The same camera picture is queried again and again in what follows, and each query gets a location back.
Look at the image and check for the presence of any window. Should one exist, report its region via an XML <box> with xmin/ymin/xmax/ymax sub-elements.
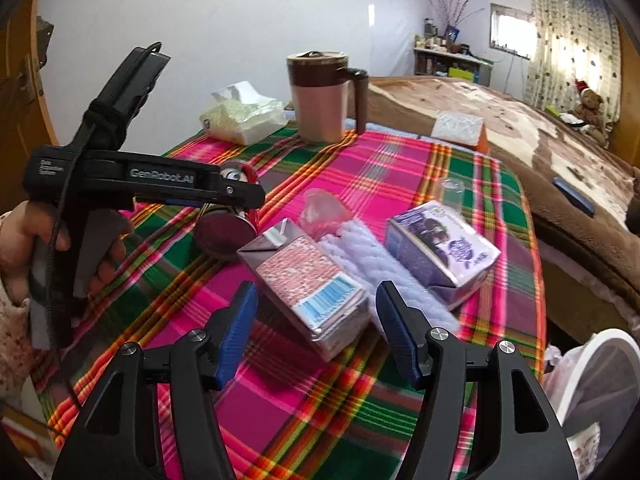
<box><xmin>490</xmin><ymin>2</ymin><xmax>536</xmax><ymax>61</ymax></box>

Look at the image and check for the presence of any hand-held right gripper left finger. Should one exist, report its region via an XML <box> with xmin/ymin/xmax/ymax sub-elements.
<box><xmin>50</xmin><ymin>281</ymin><xmax>260</xmax><ymax>480</ymax></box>

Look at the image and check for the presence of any pink patterned carton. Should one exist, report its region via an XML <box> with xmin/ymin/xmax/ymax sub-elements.
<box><xmin>236</xmin><ymin>219</ymin><xmax>371</xmax><ymax>363</ymax></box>

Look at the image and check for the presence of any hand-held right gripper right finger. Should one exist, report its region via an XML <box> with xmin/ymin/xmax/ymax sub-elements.
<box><xmin>375</xmin><ymin>280</ymin><xmax>581</xmax><ymax>480</ymax></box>

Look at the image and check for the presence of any soft tissue pack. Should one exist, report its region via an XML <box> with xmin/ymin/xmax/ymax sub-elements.
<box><xmin>198</xmin><ymin>81</ymin><xmax>288</xmax><ymax>146</ymax></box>

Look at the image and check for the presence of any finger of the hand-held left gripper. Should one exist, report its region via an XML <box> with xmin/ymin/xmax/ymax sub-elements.
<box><xmin>207</xmin><ymin>170</ymin><xmax>266</xmax><ymax>211</ymax></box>
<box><xmin>135</xmin><ymin>195</ymin><xmax>211</xmax><ymax>210</ymax></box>

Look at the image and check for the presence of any purple drink carton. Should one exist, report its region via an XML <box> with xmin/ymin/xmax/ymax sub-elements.
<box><xmin>385</xmin><ymin>200</ymin><xmax>502</xmax><ymax>311</ymax></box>

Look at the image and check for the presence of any wooden wardrobe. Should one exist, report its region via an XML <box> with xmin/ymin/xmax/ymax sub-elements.
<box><xmin>607</xmin><ymin>10</ymin><xmax>640</xmax><ymax>151</ymax></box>

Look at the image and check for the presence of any small clear cup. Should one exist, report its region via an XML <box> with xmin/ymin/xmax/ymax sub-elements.
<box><xmin>436</xmin><ymin>177</ymin><xmax>466</xmax><ymax>211</ymax></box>

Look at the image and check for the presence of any cluttered side desk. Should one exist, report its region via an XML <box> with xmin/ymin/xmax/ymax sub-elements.
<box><xmin>412</xmin><ymin>45</ymin><xmax>493</xmax><ymax>86</ymax></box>

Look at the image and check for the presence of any blue phone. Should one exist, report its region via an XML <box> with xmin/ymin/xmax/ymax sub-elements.
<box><xmin>554</xmin><ymin>177</ymin><xmax>596</xmax><ymax>218</ymax></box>

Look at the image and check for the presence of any brown teddy bear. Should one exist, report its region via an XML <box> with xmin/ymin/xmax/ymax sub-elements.
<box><xmin>572</xmin><ymin>80</ymin><xmax>608</xmax><ymax>133</ymax></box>

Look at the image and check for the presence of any clear plastic packet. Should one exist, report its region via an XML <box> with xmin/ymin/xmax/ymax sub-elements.
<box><xmin>430</xmin><ymin>110</ymin><xmax>488</xmax><ymax>153</ymax></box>

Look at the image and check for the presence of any red drink can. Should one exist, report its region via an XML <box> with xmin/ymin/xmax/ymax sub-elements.
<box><xmin>194</xmin><ymin>160</ymin><xmax>261</xmax><ymax>261</ymax></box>

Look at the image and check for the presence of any brown white travel mug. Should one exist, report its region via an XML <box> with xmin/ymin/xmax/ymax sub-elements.
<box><xmin>286</xmin><ymin>51</ymin><xmax>370</xmax><ymax>143</ymax></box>

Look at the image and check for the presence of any patterned curtain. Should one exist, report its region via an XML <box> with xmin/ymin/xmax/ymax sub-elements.
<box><xmin>527</xmin><ymin>0</ymin><xmax>623</xmax><ymax>126</ymax></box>

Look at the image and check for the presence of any small white foam net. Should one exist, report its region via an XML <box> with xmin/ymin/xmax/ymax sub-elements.
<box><xmin>317</xmin><ymin>217</ymin><xmax>456</xmax><ymax>331</ymax></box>

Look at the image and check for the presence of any pink clear plastic cup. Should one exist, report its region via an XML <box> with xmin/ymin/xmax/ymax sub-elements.
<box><xmin>298</xmin><ymin>188</ymin><xmax>351</xmax><ymax>241</ymax></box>

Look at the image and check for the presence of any person's left hand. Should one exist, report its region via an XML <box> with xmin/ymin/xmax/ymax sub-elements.
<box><xmin>0</xmin><ymin>199</ymin><xmax>135</xmax><ymax>306</ymax></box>

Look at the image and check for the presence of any white trash bin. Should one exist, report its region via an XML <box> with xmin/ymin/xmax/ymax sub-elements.
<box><xmin>542</xmin><ymin>329</ymin><xmax>640</xmax><ymax>480</ymax></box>

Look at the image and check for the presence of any pink green plaid tablecloth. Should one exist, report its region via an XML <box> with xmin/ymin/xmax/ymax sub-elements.
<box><xmin>30</xmin><ymin>127</ymin><xmax>548</xmax><ymax>480</ymax></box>

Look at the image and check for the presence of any brown bed blanket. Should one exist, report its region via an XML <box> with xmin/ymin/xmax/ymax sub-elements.
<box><xmin>367</xmin><ymin>76</ymin><xmax>640</xmax><ymax>311</ymax></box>

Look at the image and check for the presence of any orange white box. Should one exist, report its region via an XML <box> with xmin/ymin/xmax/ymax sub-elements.
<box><xmin>0</xmin><ymin>400</ymin><xmax>56</xmax><ymax>466</ymax></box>

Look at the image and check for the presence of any vase with dry branches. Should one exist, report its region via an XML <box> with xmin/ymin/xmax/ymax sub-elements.
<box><xmin>424</xmin><ymin>0</ymin><xmax>486</xmax><ymax>46</ymax></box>

